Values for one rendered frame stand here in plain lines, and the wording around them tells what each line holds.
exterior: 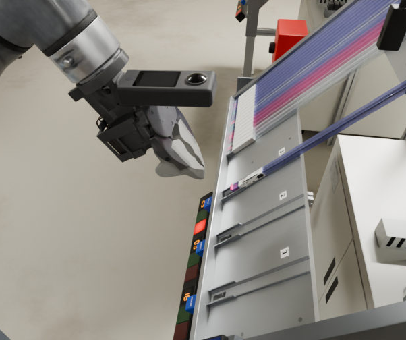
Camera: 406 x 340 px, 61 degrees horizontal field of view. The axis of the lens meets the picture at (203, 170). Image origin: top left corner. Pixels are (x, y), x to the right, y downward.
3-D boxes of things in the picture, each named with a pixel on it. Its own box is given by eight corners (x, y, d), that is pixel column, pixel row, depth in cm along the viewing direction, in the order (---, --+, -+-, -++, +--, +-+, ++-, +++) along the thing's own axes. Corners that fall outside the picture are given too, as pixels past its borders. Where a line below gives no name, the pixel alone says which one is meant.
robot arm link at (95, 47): (107, 6, 40) (79, 36, 34) (132, 40, 43) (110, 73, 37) (65, 37, 44) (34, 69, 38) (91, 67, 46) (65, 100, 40)
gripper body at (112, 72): (139, 133, 53) (83, 69, 47) (185, 111, 49) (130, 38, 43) (125, 167, 48) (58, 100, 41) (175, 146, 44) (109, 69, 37)
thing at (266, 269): (216, 357, 51) (199, 350, 50) (242, 106, 98) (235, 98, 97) (328, 334, 40) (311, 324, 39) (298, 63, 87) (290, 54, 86)
